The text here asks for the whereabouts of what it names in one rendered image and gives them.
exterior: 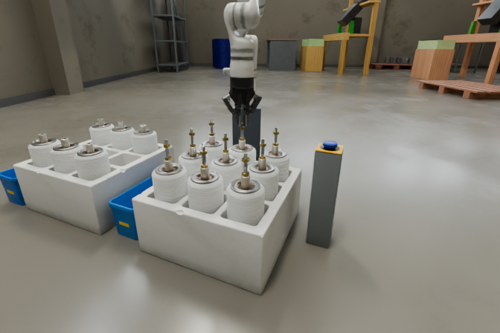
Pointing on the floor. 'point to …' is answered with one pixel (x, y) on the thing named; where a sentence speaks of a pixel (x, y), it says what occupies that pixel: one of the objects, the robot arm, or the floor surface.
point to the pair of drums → (221, 53)
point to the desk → (281, 54)
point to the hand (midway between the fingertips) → (242, 120)
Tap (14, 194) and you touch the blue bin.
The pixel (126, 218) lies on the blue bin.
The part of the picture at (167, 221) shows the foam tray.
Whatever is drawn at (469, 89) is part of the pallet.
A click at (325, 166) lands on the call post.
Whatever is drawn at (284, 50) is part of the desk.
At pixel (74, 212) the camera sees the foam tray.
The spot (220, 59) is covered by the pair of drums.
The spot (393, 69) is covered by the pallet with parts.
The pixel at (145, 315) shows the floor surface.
